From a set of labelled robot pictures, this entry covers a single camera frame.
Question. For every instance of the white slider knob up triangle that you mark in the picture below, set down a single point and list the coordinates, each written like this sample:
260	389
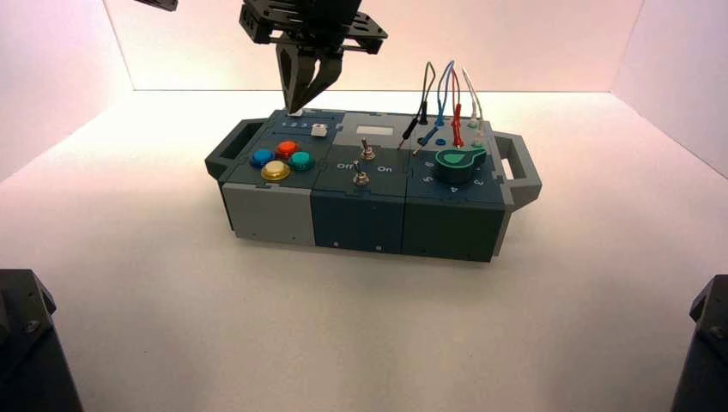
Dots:
319	130

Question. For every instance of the metal toggle switch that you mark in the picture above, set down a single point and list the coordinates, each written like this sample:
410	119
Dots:
359	178
367	151

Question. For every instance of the small white display screen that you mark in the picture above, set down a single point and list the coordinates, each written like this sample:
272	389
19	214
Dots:
373	131

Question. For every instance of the white slider knob down triangle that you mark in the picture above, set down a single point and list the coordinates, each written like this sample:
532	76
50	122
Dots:
299	113

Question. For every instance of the red round push button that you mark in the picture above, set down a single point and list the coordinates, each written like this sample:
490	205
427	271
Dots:
287	149

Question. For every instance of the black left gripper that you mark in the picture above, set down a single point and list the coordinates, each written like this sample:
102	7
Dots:
307	23

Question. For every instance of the blue grey control box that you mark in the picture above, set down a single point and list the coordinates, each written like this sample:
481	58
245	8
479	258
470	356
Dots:
364	216

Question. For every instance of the green black rotary knob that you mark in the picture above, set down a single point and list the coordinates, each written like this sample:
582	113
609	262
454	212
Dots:
459	166

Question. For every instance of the blue round push button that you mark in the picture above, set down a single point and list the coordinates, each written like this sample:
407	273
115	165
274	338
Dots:
262	157

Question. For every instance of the green round push button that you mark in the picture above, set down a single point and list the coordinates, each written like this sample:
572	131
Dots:
301	161

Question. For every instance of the yellow round push button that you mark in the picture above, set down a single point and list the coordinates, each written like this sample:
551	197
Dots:
276	170

